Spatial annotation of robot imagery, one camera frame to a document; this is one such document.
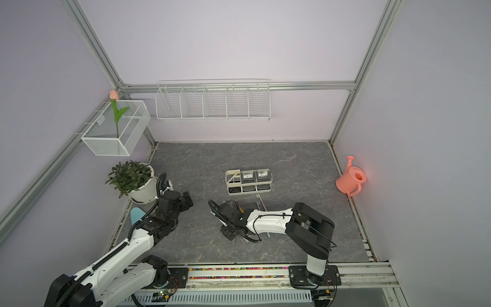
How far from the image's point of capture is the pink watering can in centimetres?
92

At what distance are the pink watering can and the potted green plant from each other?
3.09 feet

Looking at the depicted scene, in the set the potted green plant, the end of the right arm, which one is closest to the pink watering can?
the end of the right arm

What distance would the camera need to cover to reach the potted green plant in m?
0.84

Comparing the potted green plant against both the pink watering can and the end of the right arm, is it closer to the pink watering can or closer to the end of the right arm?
the end of the right arm
